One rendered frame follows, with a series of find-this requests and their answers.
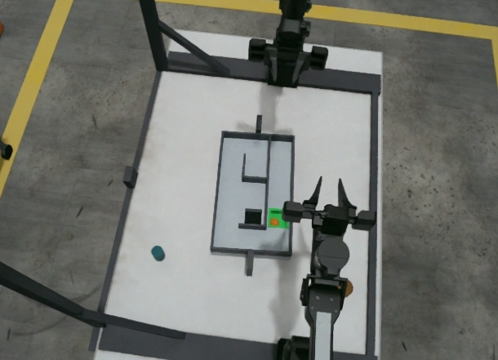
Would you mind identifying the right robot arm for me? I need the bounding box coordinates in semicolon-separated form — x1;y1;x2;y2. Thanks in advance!
282;204;350;360

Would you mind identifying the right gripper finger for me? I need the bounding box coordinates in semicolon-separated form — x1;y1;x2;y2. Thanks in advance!
338;178;358;210
302;176;322;208

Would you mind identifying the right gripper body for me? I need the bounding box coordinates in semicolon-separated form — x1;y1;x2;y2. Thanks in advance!
282;201;376;248

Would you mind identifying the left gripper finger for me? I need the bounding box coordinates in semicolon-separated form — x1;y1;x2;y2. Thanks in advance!
291;51;311;84
264;47;278;82

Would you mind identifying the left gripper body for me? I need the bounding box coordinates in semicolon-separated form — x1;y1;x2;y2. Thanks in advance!
248;38;329;71

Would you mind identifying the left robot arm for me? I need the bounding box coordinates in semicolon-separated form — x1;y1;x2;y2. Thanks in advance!
275;0;313;47

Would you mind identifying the brown cylinder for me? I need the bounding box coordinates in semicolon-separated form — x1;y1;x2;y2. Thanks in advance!
345;280;353;298

